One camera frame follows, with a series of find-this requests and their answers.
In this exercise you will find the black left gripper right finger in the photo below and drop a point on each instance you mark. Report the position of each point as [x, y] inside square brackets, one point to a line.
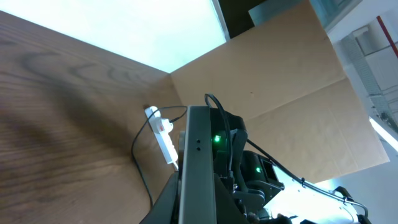
[226, 209]

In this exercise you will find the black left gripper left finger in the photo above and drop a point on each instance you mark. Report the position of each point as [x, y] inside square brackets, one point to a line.
[163, 210]

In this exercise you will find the bronze Galaxy smartphone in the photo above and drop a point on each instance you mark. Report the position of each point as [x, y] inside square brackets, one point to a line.
[197, 198]

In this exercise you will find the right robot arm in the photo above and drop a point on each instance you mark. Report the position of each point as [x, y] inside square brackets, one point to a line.
[259, 189]

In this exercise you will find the white charger plug adapter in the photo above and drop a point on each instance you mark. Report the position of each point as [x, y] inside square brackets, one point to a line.
[152, 113]

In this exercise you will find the white power strip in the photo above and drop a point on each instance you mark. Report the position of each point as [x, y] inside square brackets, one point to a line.
[161, 128]

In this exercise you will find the brown cardboard panel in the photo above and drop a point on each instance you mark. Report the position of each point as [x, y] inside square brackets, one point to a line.
[286, 82]

